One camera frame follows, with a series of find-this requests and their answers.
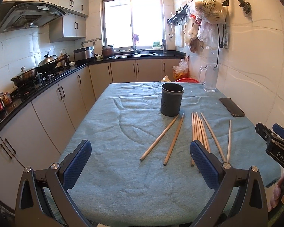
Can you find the wooden chopstick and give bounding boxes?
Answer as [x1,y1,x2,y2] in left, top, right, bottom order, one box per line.
[226,120,231,163]
[163,113,185,166]
[139,115,179,161]

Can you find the bundle chopstick one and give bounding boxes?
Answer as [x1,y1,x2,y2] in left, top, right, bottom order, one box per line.
[191,112,195,167]

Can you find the wooden chopstick angled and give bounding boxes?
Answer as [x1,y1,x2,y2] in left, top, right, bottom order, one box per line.
[201,113,226,162]

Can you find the bundle chopstick three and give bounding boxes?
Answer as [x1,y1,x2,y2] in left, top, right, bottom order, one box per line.
[196,113,207,149]

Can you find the bundle chopstick two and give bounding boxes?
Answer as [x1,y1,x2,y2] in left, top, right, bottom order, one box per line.
[193,112,199,140]

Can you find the bundle chopstick four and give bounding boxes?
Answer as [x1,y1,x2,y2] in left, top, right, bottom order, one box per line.
[201,120,211,152]

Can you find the lower kitchen cabinets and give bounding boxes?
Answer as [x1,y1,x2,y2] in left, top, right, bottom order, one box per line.
[0,58,185,210]

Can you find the person's hand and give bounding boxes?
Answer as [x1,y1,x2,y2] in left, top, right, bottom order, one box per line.
[268,175,284,212]

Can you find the black smartphone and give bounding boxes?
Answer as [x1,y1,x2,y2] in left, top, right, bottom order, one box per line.
[220,98,245,117]

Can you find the clear glass pitcher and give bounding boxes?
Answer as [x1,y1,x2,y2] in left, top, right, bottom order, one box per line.
[198,64,219,93]

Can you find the red plastic basin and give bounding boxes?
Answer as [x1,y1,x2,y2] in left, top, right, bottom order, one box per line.
[175,77,200,84]

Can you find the teal table cloth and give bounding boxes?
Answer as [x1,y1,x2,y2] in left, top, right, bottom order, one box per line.
[69,83,281,226]

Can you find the black utensil holder cup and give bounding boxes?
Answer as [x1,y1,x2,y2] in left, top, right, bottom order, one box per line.
[161,82,184,117]

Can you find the plastic bag on floor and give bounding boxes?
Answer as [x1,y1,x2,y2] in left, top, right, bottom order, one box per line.
[172,59,189,80]

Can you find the steel pot on stove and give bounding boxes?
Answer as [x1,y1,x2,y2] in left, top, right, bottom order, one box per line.
[11,66,37,87]

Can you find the wok with lid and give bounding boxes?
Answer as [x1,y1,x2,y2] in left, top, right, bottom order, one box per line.
[36,49,69,73]

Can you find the hanging plastic bags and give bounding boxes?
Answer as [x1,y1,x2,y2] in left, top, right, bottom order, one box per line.
[185,0,228,53]

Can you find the silver rice cooker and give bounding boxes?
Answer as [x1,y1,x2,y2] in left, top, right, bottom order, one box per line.
[74,46,95,65]

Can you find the brown clay pot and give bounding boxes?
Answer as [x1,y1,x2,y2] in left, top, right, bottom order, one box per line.
[102,45,115,58]

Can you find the window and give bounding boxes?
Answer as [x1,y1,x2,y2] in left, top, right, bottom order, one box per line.
[102,0,164,50]

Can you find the range hood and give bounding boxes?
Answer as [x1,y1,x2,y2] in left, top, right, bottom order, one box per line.
[0,1,66,34]

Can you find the black power cable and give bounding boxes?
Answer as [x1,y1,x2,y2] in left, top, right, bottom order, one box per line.
[215,23,221,67]

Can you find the wall utensil rack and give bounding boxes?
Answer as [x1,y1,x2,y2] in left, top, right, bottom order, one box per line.
[167,4,188,26]

